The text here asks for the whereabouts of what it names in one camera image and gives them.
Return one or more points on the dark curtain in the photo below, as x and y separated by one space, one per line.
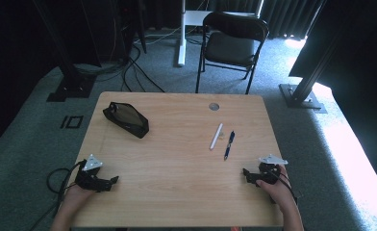
282 16

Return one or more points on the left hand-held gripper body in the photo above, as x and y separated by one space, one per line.
88 179

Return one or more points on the person's left hand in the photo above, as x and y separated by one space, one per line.
76 197

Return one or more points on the person's right hand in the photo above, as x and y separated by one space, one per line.
281 192

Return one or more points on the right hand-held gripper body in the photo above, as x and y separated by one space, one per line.
268 171

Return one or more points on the black folding chair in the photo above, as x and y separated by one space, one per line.
230 48

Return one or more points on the white pen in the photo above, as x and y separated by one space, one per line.
216 136

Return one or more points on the black mesh pencil case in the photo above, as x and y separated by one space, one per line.
125 119

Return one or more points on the black metal stand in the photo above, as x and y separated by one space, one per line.
69 83
300 96

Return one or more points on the round grey table grommet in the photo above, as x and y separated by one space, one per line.
213 106

